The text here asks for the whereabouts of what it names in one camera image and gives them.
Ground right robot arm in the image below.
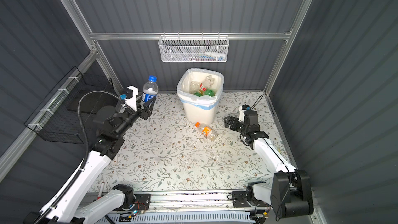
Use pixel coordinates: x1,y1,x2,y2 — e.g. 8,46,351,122
224,105,314,220

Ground black wire mesh basket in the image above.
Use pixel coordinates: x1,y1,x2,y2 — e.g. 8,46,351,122
24,67,114,144

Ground blue label clear bottle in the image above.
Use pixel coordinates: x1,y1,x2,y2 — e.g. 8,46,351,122
142,76,159,102

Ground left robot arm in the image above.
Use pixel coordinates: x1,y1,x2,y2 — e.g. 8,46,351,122
23,86,157,224

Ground clear bin liner bag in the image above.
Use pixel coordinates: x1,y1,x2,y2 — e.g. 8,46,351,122
177,68,224,110

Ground items in white basket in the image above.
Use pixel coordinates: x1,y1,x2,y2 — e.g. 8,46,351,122
181,52,226,62

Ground white plastic waste bin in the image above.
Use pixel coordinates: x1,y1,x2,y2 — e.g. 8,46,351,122
182,101,220,124

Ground white wire mesh basket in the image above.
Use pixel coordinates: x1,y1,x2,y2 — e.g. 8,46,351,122
158,35,230,63

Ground aluminium front rail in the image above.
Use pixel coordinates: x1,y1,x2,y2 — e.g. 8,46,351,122
134,189,272,214

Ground floral table mat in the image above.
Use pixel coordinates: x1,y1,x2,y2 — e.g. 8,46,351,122
90,92,288,193

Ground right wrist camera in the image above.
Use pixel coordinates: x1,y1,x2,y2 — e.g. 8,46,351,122
238,104,251,122

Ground red label clear bottle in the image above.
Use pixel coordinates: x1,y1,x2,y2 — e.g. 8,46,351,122
199,75,215,95

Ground orange label clear bottle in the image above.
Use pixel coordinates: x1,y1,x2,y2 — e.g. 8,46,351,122
195,122,216,141

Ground clear bottle white cap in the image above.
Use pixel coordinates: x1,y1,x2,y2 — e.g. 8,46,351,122
189,81,201,94

